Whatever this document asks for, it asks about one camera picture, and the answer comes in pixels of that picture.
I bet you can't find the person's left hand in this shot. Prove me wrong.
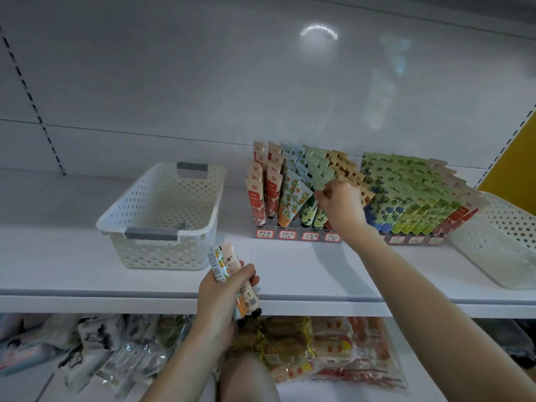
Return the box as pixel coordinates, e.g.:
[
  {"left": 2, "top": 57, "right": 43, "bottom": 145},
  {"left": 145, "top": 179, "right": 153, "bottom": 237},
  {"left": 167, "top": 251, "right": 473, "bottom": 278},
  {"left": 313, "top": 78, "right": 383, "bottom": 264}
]
[{"left": 197, "top": 262, "right": 261, "bottom": 333}]

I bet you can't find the person's right leg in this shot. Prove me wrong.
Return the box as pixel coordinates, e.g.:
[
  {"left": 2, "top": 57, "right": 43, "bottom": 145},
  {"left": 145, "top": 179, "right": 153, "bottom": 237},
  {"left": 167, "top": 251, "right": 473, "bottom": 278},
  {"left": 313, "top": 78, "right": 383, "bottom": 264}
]
[{"left": 218, "top": 357, "right": 281, "bottom": 402}]

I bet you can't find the row of hand cream tubes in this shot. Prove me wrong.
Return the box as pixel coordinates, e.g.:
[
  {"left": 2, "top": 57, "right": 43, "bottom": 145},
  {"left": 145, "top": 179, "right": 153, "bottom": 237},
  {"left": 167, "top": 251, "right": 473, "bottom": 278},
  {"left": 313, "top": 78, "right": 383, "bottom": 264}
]
[{"left": 245, "top": 140, "right": 489, "bottom": 235}]

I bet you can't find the clear divider tray with labels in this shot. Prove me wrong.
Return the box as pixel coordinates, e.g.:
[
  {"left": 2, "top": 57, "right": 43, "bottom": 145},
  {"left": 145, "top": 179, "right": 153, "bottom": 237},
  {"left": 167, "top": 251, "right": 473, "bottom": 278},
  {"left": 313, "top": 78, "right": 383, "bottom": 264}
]
[{"left": 255, "top": 227, "right": 445, "bottom": 246}]

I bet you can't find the pile of snack packets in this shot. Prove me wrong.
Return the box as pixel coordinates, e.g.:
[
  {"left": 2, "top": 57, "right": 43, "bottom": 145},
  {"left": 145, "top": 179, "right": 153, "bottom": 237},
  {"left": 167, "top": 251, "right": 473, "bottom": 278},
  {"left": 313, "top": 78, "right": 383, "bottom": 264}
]
[{"left": 0, "top": 314, "right": 407, "bottom": 402}]

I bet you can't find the person's left forearm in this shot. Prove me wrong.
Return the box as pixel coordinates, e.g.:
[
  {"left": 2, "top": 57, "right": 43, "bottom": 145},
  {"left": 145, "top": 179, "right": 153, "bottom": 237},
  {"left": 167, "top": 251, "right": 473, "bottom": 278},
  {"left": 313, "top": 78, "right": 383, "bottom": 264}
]
[{"left": 142, "top": 318, "right": 236, "bottom": 402}]

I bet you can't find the white perforated plastic basket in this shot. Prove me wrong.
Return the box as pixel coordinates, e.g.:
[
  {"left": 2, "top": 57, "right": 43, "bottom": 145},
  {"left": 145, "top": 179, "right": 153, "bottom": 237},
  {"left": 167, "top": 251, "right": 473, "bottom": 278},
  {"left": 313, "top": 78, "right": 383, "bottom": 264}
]
[
  {"left": 448, "top": 192, "right": 536, "bottom": 290},
  {"left": 96, "top": 161, "right": 227, "bottom": 270}
]

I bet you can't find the green white leaf hand cream tube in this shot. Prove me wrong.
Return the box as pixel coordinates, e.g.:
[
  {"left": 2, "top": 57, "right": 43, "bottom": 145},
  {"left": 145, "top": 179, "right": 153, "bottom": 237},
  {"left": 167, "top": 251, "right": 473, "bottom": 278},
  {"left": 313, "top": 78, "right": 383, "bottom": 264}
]
[{"left": 299, "top": 195, "right": 321, "bottom": 229}]

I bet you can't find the person's right hand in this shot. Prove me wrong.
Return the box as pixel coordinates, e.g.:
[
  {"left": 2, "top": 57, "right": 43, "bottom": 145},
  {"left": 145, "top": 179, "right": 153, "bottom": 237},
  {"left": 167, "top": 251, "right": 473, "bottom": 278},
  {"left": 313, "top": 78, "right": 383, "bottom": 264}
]
[{"left": 314, "top": 178, "right": 368, "bottom": 240}]

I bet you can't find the white metal shelf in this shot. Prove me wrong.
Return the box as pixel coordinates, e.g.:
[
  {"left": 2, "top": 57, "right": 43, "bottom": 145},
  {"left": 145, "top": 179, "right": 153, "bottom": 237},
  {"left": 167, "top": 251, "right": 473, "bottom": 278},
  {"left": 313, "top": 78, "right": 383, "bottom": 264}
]
[{"left": 0, "top": 0, "right": 536, "bottom": 402}]

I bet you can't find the person's right forearm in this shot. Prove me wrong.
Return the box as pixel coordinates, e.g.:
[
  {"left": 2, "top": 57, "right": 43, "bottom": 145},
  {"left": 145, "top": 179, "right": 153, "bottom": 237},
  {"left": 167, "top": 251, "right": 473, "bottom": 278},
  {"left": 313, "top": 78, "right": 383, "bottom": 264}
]
[{"left": 345, "top": 223, "right": 536, "bottom": 402}]

